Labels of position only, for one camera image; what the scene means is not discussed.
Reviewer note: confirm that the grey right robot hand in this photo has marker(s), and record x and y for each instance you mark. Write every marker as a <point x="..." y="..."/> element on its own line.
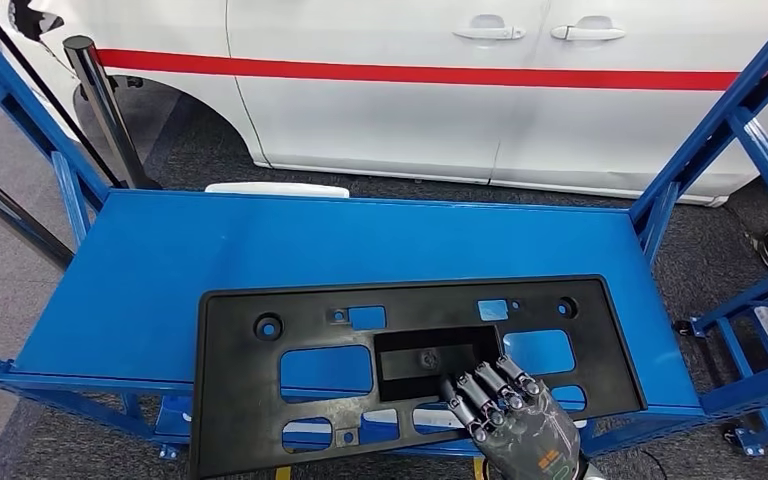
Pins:
<point x="530" y="437"/>

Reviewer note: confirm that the black plastic plate bracket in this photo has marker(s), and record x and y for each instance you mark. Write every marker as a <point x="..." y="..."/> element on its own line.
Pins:
<point x="238" y="397"/>

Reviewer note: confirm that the blue wheeled shelf rack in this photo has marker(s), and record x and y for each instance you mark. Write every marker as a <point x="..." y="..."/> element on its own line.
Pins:
<point x="740" y="358"/>

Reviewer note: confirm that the blue metal shelf rack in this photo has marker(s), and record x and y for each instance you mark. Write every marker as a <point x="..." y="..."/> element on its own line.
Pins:
<point x="159" y="265"/>

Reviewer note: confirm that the white car red stripe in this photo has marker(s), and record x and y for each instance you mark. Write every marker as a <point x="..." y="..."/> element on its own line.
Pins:
<point x="390" y="126"/>

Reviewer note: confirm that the white flat panel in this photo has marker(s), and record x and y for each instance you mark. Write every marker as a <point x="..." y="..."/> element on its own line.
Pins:
<point x="274" y="190"/>

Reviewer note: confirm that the thin black pole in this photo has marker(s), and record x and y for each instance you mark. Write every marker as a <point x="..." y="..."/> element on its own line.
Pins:
<point x="79" y="132"/>

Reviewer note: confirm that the black chrome stanchion post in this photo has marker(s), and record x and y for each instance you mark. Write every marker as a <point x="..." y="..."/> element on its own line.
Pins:
<point x="106" y="112"/>

